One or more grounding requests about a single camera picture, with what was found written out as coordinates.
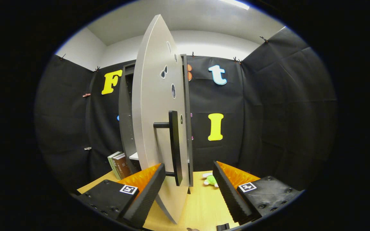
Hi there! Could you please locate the beige cabinet door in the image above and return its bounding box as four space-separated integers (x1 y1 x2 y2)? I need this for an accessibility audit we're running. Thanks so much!
132 14 190 224

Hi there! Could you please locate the brown book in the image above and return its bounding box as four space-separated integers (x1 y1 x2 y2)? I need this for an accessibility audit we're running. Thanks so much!
112 153 131 179

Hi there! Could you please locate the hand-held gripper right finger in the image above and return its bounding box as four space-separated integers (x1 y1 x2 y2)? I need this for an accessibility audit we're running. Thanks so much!
212 160 303 226

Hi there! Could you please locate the green white plush toy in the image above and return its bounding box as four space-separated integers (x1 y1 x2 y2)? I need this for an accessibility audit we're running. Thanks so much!
202 173 219 188

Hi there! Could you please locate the black backdrop cloth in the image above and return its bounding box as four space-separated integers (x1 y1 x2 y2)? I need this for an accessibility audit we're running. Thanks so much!
34 26 338 193

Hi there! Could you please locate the dark grey cabinet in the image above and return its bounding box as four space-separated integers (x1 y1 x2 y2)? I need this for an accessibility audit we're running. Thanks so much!
119 54 194 187

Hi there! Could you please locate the black door handle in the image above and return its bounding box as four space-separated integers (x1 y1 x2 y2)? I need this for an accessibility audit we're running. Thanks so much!
153 110 183 186

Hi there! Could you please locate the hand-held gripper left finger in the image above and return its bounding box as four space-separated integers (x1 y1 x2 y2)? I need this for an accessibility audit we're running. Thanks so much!
75 163 167 229

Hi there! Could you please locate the long ceiling light panel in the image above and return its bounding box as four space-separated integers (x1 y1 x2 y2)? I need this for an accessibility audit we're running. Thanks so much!
219 0 250 11

